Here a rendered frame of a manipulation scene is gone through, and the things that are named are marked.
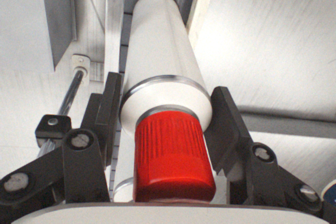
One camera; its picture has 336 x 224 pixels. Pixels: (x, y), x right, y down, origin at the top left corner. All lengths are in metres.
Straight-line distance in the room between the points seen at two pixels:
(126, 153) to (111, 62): 0.08
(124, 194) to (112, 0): 0.14
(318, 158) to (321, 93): 0.15
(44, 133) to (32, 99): 0.18
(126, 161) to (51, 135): 0.10
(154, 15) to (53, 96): 0.27
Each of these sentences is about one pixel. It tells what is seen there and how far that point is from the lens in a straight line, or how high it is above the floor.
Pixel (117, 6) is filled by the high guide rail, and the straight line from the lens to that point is 0.17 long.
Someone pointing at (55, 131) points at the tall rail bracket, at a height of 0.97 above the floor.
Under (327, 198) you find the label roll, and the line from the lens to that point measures 0.71.
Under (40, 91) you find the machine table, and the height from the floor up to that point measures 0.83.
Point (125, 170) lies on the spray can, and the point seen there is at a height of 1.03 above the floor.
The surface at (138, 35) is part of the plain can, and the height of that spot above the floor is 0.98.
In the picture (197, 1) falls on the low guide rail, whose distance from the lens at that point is 0.22.
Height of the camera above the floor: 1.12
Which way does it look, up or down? 50 degrees down
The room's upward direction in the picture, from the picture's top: 173 degrees clockwise
